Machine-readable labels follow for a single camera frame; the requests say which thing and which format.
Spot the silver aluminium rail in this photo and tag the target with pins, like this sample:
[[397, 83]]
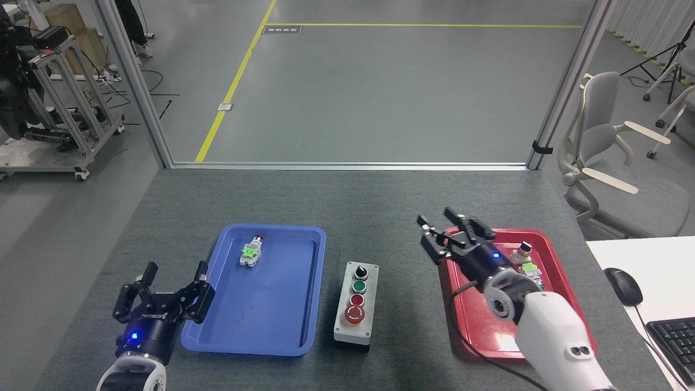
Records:
[[347, 165]]

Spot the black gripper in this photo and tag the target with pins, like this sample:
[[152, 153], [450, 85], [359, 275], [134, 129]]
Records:
[[480, 260], [152, 328]]

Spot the red plastic tray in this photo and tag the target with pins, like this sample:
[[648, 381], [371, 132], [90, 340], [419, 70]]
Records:
[[478, 320]]

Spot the metal floor outlet plate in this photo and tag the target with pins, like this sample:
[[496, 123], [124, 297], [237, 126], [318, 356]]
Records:
[[226, 106]]

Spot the silver aluminium post with clip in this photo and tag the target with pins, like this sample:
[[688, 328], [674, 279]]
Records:
[[570, 81]]

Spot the cardboard box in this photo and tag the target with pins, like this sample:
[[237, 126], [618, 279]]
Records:
[[65, 16]]

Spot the black computer mouse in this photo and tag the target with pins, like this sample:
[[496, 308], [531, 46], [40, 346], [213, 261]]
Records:
[[623, 285]]

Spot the red-headed push button switch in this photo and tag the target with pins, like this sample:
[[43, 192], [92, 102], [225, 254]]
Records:
[[251, 253]]

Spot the black keyboard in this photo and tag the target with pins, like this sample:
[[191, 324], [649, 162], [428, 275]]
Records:
[[676, 342]]

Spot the green-headed push button switch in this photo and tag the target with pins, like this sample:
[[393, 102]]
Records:
[[533, 271]]

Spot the black-headed selector switch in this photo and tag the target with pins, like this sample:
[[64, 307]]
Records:
[[522, 252]]

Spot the aluminium frame cart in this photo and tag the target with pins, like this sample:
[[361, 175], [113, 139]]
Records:
[[76, 119]]

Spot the black tripod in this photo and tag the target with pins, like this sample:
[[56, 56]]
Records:
[[676, 51]]

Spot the white curtain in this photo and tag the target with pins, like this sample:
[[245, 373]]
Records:
[[651, 21]]

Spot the blue plastic tray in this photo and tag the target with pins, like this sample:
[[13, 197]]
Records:
[[255, 304]]

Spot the grey office chair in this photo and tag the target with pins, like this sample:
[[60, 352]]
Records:
[[630, 190]]

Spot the person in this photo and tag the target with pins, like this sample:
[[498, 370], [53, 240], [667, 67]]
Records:
[[130, 21]]

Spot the grey control box with buttons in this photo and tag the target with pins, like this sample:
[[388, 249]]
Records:
[[355, 304]]

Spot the dark floor label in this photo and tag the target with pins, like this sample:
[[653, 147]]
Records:
[[282, 30]]

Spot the black machine on cart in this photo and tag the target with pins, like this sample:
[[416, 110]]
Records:
[[13, 98]]

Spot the white-framed office chair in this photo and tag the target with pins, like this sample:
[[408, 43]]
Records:
[[676, 108]]

